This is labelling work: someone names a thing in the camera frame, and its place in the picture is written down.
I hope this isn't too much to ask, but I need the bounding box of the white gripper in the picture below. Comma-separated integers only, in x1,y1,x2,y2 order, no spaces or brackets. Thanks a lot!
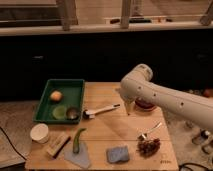
121,94,134,115

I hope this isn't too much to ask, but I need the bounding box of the white handled dish brush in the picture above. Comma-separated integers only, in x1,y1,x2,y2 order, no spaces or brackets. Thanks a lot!
83,104,120,119

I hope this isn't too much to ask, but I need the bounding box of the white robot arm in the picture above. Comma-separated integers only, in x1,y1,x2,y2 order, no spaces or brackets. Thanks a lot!
119,64,213,132

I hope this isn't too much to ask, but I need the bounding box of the wooden scrub brush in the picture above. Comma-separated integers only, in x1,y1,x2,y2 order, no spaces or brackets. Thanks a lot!
46,132,71,158

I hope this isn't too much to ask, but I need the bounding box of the dark red bowl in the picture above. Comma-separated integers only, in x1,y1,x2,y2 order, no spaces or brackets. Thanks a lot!
135,100,156,111

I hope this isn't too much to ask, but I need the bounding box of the brown grape bunch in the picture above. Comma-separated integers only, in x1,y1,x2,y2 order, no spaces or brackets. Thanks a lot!
138,139,161,157

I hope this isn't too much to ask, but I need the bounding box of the green plastic tray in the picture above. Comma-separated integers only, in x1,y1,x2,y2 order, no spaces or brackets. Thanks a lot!
33,79,85,124

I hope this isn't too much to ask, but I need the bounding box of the blue sponge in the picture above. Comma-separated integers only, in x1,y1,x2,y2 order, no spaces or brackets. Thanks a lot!
106,146,130,163

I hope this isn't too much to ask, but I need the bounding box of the green round lid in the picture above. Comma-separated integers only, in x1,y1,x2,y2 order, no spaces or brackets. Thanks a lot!
52,105,67,120

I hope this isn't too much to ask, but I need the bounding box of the orange round fruit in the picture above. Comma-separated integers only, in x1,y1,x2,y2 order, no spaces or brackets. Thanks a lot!
50,91,63,102

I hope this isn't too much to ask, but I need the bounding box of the green chili pepper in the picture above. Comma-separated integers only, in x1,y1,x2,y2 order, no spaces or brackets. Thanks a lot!
73,128,86,154

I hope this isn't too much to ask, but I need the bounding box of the grey cloth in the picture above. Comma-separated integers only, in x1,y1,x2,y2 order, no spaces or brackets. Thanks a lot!
64,142,91,169

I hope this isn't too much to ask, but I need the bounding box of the spice jar rack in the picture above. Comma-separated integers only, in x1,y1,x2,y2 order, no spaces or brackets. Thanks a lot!
191,130,213,154

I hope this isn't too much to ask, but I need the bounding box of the white paper cup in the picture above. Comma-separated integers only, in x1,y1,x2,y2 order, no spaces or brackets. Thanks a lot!
30,123,49,143

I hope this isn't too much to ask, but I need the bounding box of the black cable right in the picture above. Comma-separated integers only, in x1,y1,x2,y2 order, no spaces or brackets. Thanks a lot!
178,162,213,171

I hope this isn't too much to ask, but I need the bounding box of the black cable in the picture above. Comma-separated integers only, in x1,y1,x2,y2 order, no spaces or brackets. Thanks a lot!
0,127,27,162
178,162,213,171

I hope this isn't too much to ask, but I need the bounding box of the black cable left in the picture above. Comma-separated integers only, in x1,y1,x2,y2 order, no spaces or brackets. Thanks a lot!
0,127,27,162

